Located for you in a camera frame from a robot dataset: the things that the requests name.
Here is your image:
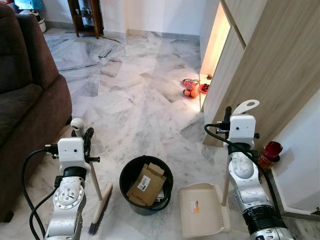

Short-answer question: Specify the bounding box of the wooden handled broom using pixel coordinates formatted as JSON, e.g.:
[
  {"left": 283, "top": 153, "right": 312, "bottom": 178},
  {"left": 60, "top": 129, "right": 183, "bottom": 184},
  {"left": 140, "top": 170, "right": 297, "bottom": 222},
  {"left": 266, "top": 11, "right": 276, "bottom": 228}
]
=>
[{"left": 70, "top": 117, "right": 114, "bottom": 236}]

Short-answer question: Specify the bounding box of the beige long handled dustpan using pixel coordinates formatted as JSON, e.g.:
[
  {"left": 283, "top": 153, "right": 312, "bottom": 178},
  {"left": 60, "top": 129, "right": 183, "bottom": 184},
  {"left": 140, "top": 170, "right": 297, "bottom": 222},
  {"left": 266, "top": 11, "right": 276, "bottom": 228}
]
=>
[{"left": 178, "top": 99, "right": 261, "bottom": 239}]

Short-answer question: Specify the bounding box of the black plastic bucket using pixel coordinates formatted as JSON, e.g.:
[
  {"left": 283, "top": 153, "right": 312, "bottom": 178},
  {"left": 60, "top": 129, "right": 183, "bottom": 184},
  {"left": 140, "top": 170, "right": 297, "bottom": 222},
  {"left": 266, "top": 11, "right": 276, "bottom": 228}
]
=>
[{"left": 119, "top": 155, "right": 175, "bottom": 216}]

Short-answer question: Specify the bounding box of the brown cardboard piece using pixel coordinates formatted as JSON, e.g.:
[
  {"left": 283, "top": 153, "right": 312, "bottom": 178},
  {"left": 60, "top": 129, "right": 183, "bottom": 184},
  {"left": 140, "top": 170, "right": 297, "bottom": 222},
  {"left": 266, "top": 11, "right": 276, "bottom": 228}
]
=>
[{"left": 125, "top": 163, "right": 167, "bottom": 207}]

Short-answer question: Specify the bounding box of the light wooden cabinet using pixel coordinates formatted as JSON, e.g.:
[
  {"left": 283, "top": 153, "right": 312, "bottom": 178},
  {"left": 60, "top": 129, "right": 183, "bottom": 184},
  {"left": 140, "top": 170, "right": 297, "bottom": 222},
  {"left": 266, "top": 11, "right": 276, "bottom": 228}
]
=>
[{"left": 199, "top": 0, "right": 320, "bottom": 149}]

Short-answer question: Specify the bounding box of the brown fabric sofa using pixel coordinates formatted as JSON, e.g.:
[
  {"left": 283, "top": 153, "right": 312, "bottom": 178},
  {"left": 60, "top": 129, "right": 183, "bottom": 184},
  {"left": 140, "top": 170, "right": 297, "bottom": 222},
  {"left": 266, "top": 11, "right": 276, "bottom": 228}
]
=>
[{"left": 0, "top": 4, "right": 74, "bottom": 223}]

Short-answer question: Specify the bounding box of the dark wooden shelf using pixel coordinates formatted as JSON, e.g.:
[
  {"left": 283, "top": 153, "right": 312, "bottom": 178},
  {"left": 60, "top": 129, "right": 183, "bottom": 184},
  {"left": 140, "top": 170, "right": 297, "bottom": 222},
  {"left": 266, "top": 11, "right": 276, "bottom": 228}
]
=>
[{"left": 67, "top": 0, "right": 105, "bottom": 39}]

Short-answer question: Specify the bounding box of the white round appliance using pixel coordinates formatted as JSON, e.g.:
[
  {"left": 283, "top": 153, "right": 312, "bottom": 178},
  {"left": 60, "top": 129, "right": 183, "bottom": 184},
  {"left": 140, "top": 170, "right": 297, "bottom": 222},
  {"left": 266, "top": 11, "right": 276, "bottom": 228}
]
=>
[{"left": 19, "top": 8, "right": 47, "bottom": 34}]

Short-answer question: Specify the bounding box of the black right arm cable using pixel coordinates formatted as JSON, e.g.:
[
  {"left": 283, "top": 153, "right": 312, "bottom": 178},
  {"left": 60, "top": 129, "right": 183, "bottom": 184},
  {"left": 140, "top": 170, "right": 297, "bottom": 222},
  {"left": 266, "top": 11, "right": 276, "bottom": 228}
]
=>
[{"left": 203, "top": 123, "right": 282, "bottom": 221}]

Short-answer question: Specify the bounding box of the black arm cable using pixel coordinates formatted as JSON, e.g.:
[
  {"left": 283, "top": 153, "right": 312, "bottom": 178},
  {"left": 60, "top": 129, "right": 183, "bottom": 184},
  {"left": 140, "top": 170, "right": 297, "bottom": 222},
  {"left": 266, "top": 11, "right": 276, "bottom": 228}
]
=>
[
  {"left": 20, "top": 144, "right": 62, "bottom": 240},
  {"left": 203, "top": 123, "right": 282, "bottom": 221}
]

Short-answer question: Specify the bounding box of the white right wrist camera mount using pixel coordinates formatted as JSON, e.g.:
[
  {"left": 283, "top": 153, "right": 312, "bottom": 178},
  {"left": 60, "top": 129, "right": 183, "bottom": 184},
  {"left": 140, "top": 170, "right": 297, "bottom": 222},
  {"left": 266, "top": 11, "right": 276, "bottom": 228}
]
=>
[{"left": 228, "top": 115, "right": 257, "bottom": 147}]

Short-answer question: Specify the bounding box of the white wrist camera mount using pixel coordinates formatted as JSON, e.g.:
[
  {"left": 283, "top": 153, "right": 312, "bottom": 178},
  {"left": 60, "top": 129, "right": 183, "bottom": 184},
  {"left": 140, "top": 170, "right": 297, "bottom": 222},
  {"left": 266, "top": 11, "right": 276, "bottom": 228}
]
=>
[
  {"left": 228, "top": 115, "right": 257, "bottom": 147},
  {"left": 57, "top": 137, "right": 86, "bottom": 168}
]

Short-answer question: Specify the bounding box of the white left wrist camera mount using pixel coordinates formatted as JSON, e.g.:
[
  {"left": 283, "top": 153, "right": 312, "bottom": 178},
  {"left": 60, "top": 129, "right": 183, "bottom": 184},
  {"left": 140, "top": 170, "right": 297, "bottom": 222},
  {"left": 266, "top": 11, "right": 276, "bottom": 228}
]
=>
[{"left": 57, "top": 137, "right": 86, "bottom": 168}]

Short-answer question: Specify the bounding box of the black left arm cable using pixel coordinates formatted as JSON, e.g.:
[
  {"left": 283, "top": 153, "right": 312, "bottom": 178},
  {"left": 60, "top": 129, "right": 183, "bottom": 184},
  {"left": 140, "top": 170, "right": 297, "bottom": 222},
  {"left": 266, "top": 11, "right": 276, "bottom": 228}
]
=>
[{"left": 20, "top": 144, "right": 62, "bottom": 240}]

